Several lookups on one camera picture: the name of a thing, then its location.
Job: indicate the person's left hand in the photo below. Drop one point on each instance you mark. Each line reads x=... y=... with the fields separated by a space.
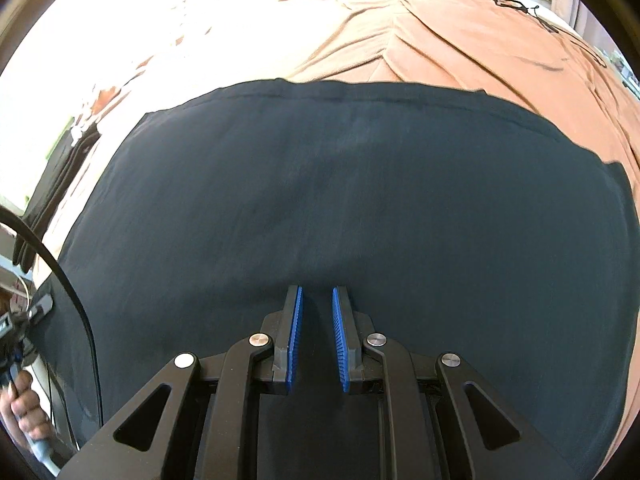
x=27 y=410

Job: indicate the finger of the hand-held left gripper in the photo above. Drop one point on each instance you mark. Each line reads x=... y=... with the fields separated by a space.
x=42 y=306

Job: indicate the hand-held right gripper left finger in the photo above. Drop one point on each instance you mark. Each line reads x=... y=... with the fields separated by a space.
x=296 y=340

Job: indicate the orange blanket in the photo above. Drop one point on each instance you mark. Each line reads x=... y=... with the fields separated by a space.
x=450 y=35

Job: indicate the folded black clothes pile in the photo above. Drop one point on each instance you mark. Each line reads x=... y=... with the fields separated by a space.
x=55 y=195

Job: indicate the black bear-print T-shirt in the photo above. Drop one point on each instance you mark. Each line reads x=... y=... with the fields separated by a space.
x=350 y=185

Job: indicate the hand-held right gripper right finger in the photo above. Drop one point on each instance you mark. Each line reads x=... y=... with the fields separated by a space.
x=340 y=340

